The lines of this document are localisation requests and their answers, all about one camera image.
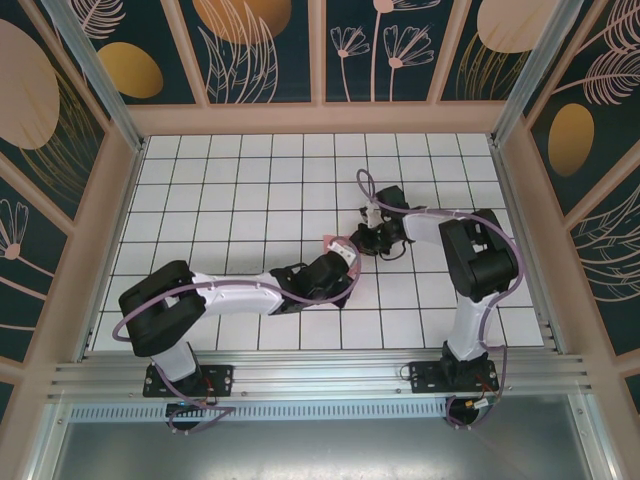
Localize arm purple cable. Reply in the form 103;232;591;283
113;234;361;435
355;169;526;431

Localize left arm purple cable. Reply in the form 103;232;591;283
113;234;361;435

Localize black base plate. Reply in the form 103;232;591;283
143;364;235;399
408;360;500;394

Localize dark panel with flower outlines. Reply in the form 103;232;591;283
324;0;437;105

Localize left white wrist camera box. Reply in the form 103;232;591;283
327;239;359;265

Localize pink cloth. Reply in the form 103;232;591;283
322;232;362;284

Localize slotted metal cable tray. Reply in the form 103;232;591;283
69;402;451;422

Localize dark panel with gold oval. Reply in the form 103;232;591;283
69;0;199;107

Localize right aluminium frame post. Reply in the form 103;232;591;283
489;0;594;147

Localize aluminium frame post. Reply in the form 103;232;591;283
489;0;594;147
39;0;147;154

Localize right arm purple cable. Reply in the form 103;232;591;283
355;169;526;431

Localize aluminium table edge rail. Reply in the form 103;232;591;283
489;142;569;354

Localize dark panel with pale circle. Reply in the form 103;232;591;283
438;0;546;104

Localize dark floral side panel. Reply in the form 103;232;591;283
0;0;110;227
0;172;70;364
524;0;640;219
569;167;640;362

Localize left aluminium frame post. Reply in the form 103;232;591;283
39;0;147;154

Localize aluminium mounting rail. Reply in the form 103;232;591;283
47;352;596;401

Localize black circuit board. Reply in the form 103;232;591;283
166;401;217;417

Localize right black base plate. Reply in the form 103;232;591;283
408;360;500;394

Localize dark panel with orange circle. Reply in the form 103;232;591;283
180;0;315;106

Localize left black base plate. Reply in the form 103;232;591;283
143;364;235;399

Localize grey metal sheet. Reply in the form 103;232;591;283
42;394;604;480

